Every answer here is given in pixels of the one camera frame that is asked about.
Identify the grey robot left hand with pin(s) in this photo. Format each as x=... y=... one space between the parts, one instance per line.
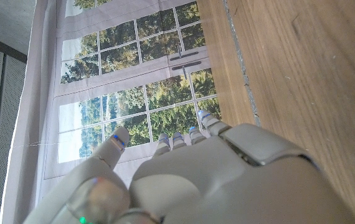
x=227 y=180

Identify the printed window backdrop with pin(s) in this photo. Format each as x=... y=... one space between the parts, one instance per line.
x=124 y=99

